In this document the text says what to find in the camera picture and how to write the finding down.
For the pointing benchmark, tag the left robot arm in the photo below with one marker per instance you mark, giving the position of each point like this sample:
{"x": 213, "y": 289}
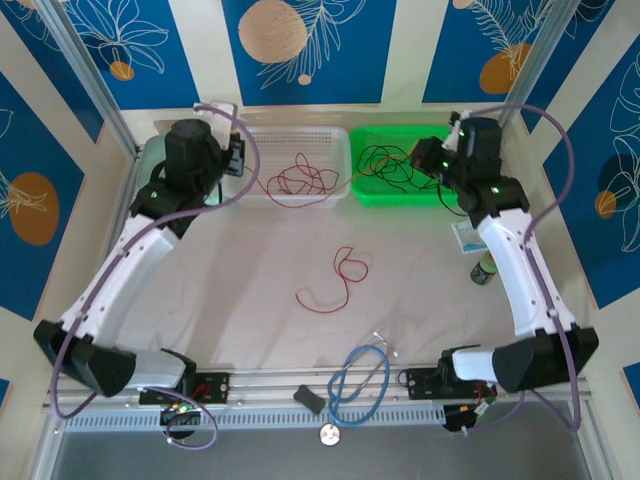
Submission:
{"x": 115, "y": 280}

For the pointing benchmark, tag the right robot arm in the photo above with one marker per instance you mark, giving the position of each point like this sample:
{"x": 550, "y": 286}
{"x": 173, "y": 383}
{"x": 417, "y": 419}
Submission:
{"x": 520, "y": 280}

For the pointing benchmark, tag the mint green tray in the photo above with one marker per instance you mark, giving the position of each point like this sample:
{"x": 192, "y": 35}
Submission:
{"x": 152, "y": 150}

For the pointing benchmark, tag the white plastic basket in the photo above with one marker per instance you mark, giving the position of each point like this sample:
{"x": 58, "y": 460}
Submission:
{"x": 310, "y": 145}

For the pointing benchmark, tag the white blue packet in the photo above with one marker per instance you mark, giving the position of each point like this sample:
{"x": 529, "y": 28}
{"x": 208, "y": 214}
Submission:
{"x": 465, "y": 240}

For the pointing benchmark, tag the green plastic basket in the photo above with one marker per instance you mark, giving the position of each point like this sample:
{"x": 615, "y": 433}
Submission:
{"x": 380, "y": 135}

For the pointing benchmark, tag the small dark green bottle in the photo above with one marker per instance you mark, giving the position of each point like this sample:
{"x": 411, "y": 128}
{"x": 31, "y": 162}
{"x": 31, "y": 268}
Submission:
{"x": 482, "y": 272}

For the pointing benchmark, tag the small black plastic block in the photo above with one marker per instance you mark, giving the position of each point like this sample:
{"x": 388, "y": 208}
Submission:
{"x": 309, "y": 398}

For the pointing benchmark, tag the blue stethoscope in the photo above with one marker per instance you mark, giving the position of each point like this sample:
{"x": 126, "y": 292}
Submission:
{"x": 385, "y": 370}

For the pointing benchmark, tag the grey metal shelf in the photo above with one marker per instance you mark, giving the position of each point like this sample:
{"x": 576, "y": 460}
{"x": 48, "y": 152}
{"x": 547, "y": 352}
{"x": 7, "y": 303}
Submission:
{"x": 400, "y": 460}

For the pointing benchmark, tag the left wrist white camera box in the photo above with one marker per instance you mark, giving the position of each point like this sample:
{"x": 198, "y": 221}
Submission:
{"x": 220, "y": 109}

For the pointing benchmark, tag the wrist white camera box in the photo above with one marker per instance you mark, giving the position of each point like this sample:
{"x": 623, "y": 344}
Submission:
{"x": 459, "y": 120}
{"x": 220, "y": 109}

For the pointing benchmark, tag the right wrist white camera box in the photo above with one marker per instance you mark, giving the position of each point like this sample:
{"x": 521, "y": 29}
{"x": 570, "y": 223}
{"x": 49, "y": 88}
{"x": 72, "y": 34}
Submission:
{"x": 459, "y": 120}

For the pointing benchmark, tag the aluminium frame post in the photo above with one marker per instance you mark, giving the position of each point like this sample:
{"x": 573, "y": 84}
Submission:
{"x": 527, "y": 75}
{"x": 90, "y": 75}

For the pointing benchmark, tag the aluminium front rail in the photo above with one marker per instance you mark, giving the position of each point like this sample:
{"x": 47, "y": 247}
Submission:
{"x": 270, "y": 382}

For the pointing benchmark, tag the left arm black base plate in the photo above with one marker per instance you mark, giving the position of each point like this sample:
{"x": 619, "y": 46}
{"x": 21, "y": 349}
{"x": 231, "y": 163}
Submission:
{"x": 215, "y": 387}

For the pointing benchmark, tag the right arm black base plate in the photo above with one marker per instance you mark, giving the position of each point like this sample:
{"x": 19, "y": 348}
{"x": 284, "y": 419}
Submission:
{"x": 420, "y": 385}

